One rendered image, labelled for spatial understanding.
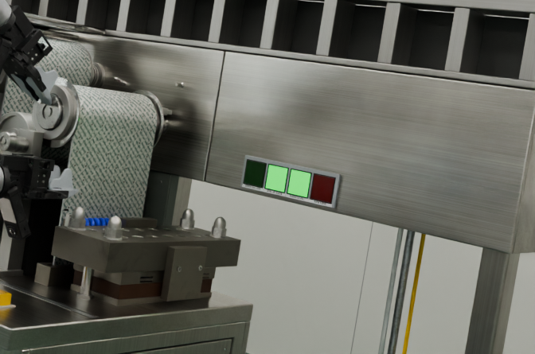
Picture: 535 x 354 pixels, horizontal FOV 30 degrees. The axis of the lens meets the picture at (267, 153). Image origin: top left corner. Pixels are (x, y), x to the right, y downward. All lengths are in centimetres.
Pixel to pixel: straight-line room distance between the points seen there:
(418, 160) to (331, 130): 21
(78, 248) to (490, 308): 82
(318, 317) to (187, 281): 285
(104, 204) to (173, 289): 26
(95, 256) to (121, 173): 29
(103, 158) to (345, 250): 277
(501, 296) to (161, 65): 94
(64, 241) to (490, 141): 85
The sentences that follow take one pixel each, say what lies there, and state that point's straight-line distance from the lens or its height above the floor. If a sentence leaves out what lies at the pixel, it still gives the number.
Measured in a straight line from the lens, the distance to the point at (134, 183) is 223.
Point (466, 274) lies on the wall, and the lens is 449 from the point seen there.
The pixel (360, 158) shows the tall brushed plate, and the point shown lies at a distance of 201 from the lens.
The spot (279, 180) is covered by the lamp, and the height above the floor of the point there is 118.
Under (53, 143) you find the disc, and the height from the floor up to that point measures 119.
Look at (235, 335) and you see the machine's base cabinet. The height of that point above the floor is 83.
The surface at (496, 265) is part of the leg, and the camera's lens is 205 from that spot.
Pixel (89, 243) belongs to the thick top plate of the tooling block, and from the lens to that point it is 197.
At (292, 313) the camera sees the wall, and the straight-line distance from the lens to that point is 499.
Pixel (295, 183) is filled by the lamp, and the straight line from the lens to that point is 209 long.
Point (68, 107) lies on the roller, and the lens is 208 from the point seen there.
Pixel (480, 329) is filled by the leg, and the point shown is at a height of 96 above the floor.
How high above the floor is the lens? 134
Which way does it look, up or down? 3 degrees down
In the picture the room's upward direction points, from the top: 9 degrees clockwise
